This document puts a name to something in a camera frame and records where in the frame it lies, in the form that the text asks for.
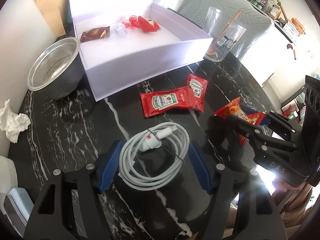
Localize light blue box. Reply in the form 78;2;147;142
4;187;34;232

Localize large white board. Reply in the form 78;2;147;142
0;0;59;120

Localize red snack packet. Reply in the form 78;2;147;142
138;16;160;33
214;97;267;146

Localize glass mug with dog print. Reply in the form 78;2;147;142
204;6;248;62

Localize copper spoon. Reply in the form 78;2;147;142
220;8;247;40

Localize bamboo stick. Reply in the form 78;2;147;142
265;0;298;60

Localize grey leaf-pattern chair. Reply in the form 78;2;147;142
177;0;274;60

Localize white cushion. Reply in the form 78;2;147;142
0;155;18;194

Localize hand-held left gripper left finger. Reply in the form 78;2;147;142
24;140;123;240

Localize brown packet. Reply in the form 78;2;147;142
80;26;110;42

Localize person's beige clothing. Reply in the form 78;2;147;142
280;204;316;229

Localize white cabinet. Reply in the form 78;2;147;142
240;25;310;105

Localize person's right hand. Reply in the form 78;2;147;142
274;180;313;212

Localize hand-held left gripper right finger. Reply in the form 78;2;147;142
188;141;287;240

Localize crumpled white tissue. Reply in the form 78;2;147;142
0;99;32;144

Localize clear plastic wrapper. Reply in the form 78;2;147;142
104;24;137;42

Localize large red ketchup packet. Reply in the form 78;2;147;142
139;86;205;118

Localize white gift box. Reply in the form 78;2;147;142
67;0;214;102

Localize white cable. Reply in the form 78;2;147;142
118;122;190;190

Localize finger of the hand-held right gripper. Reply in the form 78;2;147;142
265;110;304;142
225;115;298;157

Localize manila envelopes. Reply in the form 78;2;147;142
31;0;69;37

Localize metal bowl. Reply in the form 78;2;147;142
26;37;84;99

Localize small red ketchup packet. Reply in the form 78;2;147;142
186;74;209;100

